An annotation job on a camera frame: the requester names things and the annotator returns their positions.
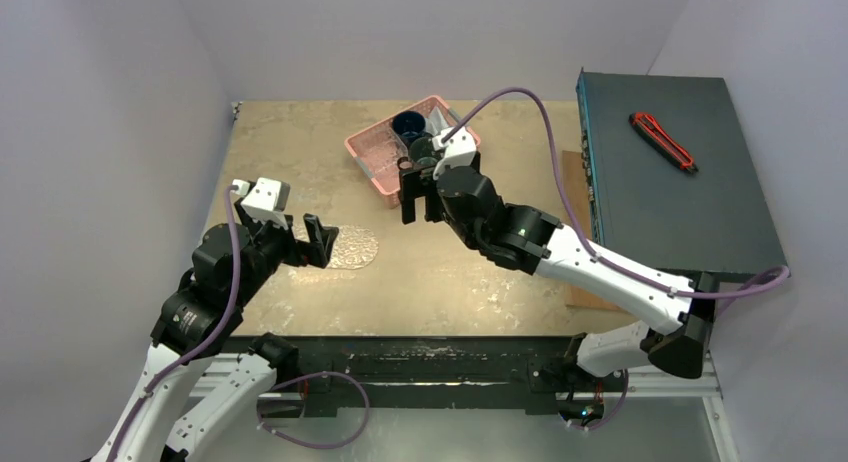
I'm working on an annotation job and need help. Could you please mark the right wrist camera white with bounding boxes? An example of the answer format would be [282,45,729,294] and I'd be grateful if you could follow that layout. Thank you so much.
[431,128,477,180]

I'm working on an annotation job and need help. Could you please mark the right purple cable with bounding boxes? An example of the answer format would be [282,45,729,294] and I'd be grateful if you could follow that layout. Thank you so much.
[440,86,791,432]

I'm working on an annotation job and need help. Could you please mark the red black utility knife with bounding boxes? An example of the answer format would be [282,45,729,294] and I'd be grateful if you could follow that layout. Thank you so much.
[628,112,699,174]

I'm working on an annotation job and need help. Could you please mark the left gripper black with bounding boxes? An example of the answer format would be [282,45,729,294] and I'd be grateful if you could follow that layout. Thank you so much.
[232,197,337,305]

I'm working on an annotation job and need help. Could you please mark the dark blue mug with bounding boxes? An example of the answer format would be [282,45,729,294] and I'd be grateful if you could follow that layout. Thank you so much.
[390,111,427,144]

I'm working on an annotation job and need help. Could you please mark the white toothpaste black cap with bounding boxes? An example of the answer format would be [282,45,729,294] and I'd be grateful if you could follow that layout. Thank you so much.
[426,108,453,137]

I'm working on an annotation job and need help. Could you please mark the dark green mug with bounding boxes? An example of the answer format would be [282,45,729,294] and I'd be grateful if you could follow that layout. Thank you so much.
[396,137,439,171]

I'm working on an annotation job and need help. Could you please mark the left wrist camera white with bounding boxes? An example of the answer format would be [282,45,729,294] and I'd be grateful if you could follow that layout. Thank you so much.
[231,177,291,231]

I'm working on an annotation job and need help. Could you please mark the clear textured oval tray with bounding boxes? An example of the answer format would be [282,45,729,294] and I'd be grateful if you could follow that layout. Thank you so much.
[327,225,379,270]

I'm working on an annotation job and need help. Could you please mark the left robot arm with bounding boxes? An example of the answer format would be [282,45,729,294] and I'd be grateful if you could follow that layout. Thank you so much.
[93,213,339,461]

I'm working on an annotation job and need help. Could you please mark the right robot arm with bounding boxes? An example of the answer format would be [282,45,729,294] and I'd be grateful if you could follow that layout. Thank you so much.
[398,157,714,389]

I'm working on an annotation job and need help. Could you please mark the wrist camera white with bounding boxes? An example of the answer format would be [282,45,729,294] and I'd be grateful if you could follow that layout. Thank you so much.
[231,177,291,231]
[431,128,477,180]

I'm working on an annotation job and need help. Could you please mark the dark grey metal box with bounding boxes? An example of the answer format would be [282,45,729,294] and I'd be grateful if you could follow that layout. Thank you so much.
[576,72,786,283]

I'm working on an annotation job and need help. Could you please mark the clear acrylic holder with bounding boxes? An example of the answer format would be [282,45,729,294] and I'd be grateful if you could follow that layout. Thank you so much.
[351,128,407,178]

